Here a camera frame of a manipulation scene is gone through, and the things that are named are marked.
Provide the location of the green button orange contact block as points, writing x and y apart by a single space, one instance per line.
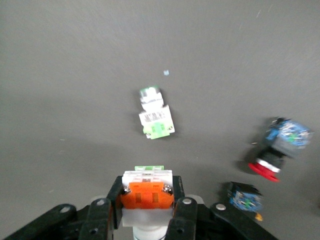
147 197

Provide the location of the red push button switch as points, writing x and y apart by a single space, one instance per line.
280 147
246 200

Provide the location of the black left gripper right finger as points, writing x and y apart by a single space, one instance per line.
183 217

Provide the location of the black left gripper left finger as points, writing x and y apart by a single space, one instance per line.
100 217

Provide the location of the dark grey table mat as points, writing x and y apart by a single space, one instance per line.
75 75

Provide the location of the small white debris speck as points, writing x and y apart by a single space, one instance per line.
166 72

